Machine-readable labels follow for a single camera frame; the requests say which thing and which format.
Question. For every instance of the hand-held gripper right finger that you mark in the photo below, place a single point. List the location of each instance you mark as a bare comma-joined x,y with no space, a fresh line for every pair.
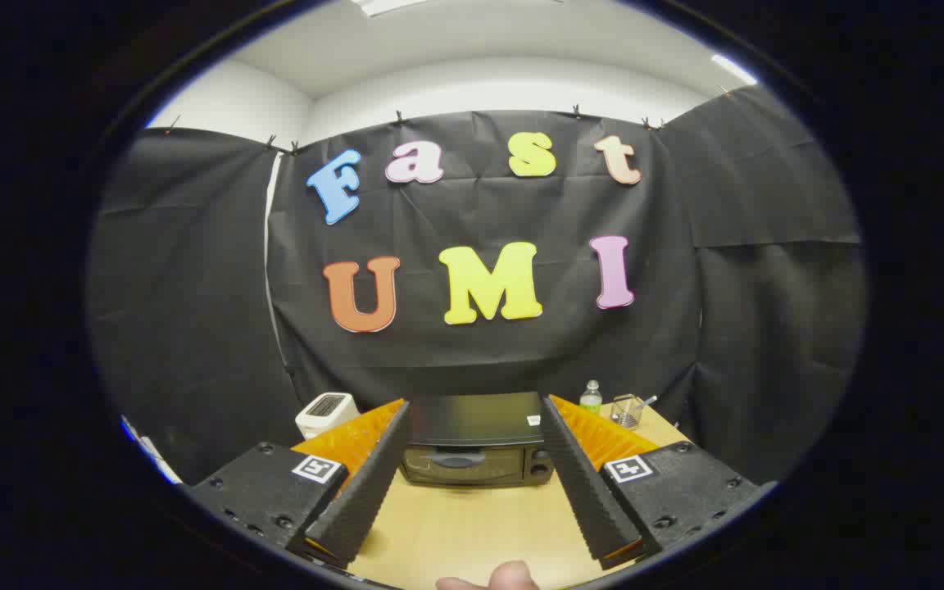
583,483

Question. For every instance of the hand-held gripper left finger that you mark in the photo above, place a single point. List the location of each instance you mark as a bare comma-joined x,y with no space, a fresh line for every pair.
365,483

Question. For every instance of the black toaster oven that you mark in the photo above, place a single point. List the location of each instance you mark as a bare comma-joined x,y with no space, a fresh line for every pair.
472,422

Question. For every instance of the white pop-up toaster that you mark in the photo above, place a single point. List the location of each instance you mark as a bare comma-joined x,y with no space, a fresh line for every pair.
324,414

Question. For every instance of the clear plastic bottle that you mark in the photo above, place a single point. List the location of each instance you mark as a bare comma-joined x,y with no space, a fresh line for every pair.
591,399

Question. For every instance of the white board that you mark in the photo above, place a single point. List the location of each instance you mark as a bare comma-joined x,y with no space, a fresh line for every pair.
148,451

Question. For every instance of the long ceiling light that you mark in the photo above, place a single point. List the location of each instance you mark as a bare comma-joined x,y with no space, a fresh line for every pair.
734,70

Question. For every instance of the rectangular ceiling light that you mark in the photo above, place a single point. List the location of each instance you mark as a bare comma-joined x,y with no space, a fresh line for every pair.
386,5

